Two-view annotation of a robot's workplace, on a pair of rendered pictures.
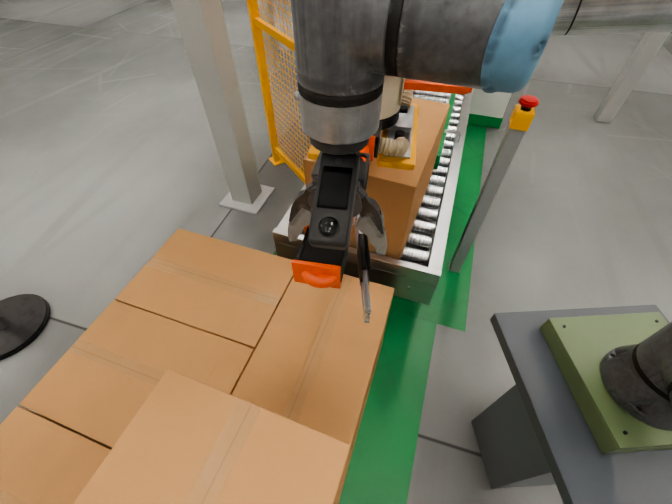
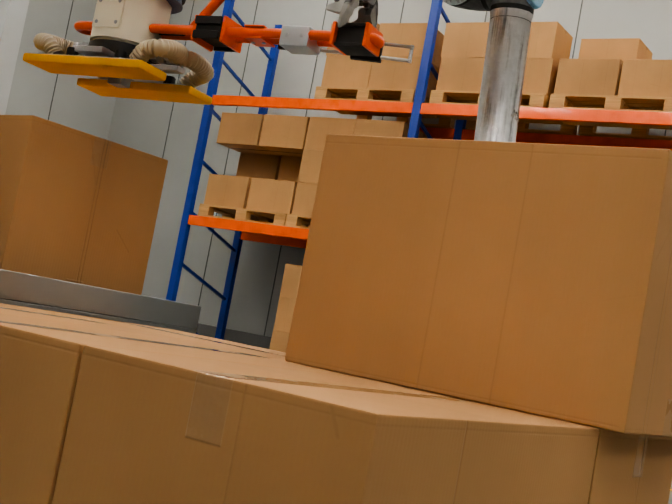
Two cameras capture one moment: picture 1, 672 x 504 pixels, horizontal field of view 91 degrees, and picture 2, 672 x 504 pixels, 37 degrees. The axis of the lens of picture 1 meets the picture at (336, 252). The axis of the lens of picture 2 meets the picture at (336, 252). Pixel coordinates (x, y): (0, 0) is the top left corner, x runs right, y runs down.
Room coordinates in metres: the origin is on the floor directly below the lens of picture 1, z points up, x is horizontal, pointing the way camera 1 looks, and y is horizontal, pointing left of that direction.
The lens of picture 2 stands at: (-0.26, 2.00, 0.61)
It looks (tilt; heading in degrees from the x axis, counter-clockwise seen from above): 4 degrees up; 286
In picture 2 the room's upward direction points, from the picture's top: 10 degrees clockwise
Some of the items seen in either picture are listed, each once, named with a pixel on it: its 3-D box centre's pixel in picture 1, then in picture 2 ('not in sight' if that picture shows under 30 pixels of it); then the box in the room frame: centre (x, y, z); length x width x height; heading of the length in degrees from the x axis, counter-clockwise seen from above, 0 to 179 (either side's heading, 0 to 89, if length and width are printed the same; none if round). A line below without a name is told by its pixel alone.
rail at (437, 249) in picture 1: (458, 139); not in sight; (1.86, -0.76, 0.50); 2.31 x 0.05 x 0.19; 161
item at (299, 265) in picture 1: (322, 255); (356, 39); (0.34, 0.02, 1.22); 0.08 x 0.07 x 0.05; 169
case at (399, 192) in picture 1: (378, 171); (12, 214); (1.19, -0.19, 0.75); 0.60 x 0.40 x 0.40; 157
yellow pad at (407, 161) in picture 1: (400, 127); (144, 85); (0.91, -0.19, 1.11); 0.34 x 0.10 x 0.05; 169
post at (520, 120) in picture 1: (481, 206); not in sight; (1.24, -0.73, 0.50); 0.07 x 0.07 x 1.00; 71
